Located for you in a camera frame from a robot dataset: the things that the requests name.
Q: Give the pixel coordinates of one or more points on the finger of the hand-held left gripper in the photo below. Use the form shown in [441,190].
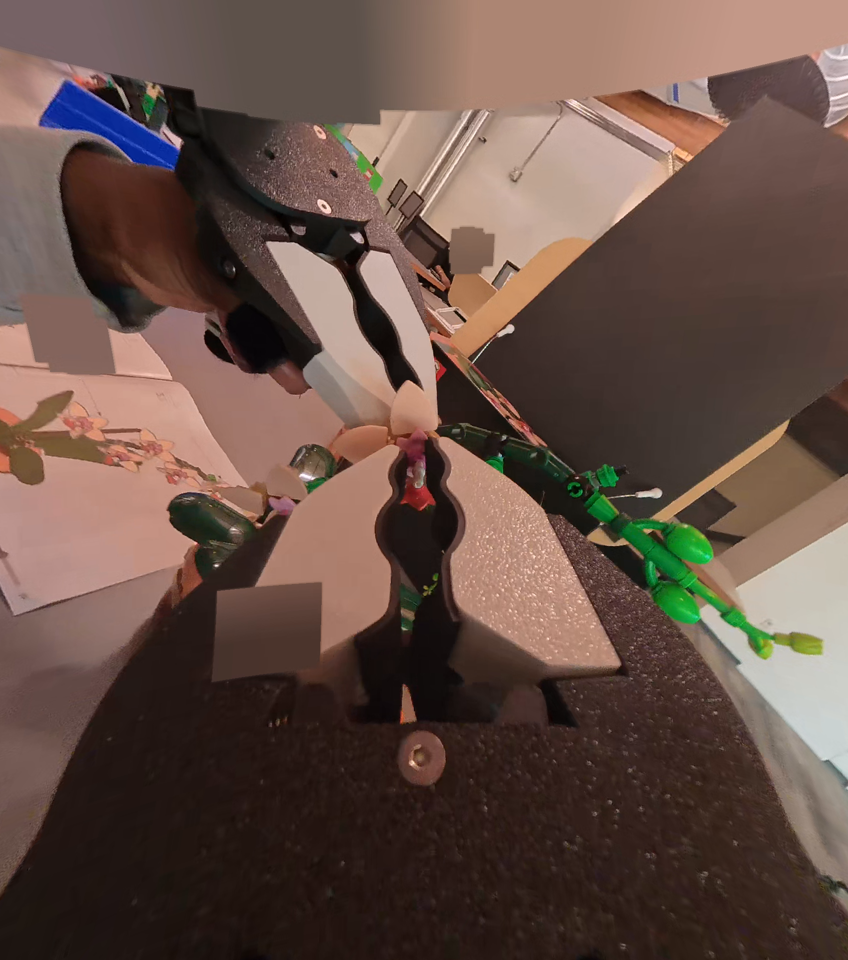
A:
[319,300]
[397,300]

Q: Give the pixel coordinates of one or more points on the grey desk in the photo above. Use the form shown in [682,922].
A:
[18,712]

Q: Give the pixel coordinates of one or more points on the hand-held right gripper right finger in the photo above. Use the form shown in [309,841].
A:
[514,570]

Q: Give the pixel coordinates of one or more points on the brick orchid plant model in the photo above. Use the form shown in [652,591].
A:
[604,510]

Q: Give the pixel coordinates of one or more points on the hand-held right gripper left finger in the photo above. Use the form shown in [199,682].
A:
[334,540]

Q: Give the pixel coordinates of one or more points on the white instruction booklet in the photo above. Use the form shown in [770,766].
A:
[93,525]

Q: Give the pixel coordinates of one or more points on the person's left hand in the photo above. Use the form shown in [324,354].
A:
[138,225]

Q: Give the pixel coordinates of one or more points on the blue plastic bin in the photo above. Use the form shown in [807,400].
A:
[108,124]

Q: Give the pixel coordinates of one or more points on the black orchid print box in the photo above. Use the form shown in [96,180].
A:
[694,300]

